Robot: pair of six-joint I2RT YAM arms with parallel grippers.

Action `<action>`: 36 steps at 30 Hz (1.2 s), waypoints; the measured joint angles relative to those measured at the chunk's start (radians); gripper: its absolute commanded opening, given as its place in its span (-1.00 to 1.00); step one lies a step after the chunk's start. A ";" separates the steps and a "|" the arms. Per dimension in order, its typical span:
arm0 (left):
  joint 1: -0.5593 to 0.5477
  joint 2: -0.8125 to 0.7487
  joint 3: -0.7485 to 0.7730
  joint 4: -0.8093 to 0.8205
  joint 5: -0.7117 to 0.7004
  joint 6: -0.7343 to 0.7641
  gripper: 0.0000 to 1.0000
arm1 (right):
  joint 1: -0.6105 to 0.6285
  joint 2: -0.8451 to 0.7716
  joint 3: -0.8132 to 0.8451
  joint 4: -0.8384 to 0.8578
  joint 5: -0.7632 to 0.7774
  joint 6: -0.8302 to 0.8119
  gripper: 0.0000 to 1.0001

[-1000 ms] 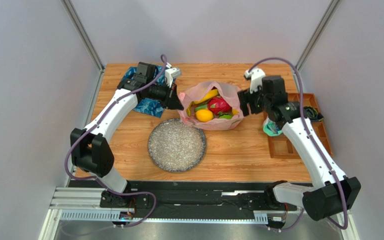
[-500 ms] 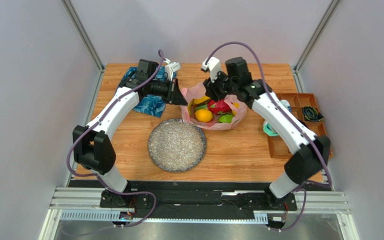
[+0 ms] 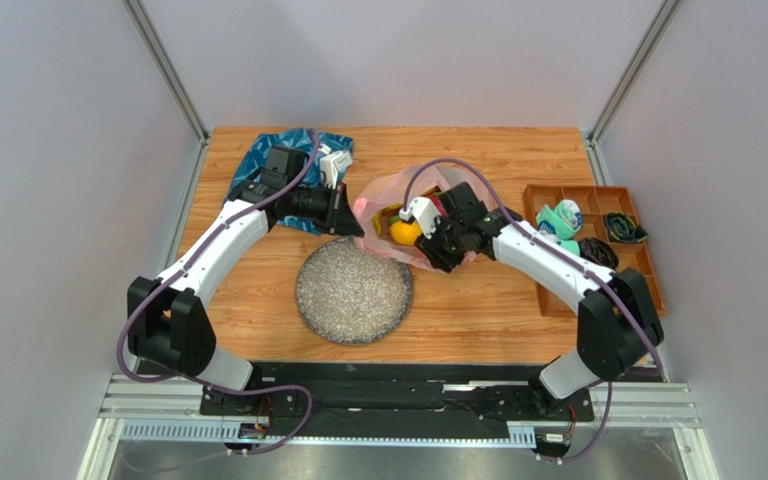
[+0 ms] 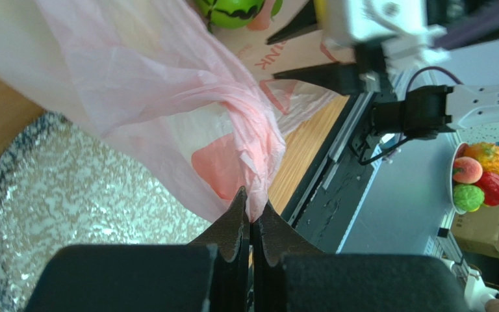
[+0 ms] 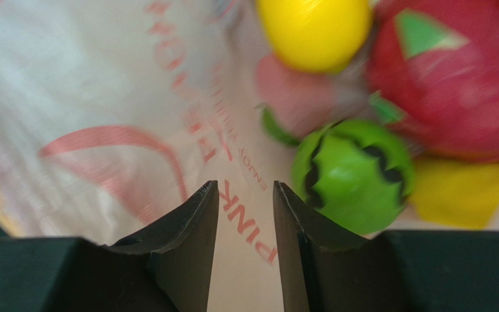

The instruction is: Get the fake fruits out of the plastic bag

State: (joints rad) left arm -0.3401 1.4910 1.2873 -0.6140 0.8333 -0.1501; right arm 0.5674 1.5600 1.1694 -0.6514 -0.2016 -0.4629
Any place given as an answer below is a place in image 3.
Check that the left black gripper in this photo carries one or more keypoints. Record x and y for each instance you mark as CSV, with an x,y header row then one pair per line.
x,y
338,218

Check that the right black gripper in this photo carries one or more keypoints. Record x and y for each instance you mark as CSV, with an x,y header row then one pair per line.
x,y
443,241

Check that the pink plastic bag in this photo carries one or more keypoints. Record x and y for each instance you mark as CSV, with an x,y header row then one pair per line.
x,y
378,204

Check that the yellow fake lemon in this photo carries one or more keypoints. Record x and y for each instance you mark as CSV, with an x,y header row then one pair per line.
x,y
405,233

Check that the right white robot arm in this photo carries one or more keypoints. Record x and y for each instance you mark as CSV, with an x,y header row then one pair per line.
x,y
617,322

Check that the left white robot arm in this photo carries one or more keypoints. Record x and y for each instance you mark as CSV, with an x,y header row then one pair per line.
x,y
167,321

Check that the speckled ceramic plate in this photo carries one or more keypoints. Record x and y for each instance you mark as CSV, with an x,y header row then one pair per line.
x,y
349,296

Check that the green white sock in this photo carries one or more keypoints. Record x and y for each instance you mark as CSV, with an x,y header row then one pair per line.
x,y
569,245
563,221

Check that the blue patterned cloth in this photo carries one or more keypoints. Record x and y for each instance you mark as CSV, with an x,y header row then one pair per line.
x,y
257,166

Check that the black sock roll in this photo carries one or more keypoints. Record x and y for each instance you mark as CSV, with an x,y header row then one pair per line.
x,y
598,252

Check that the brown compartment tray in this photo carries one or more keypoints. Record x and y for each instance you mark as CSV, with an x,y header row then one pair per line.
x,y
595,202

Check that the dark striped sock roll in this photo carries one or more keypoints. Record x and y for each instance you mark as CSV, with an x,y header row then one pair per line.
x,y
622,228

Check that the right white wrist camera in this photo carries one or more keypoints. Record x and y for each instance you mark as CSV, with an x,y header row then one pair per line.
x,y
424,212

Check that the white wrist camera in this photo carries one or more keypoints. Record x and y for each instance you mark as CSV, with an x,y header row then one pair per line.
x,y
332,167
424,212

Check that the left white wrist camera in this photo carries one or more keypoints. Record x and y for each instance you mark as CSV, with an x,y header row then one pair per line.
x,y
332,167

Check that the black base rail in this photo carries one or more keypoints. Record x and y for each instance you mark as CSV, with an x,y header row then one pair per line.
x,y
409,401

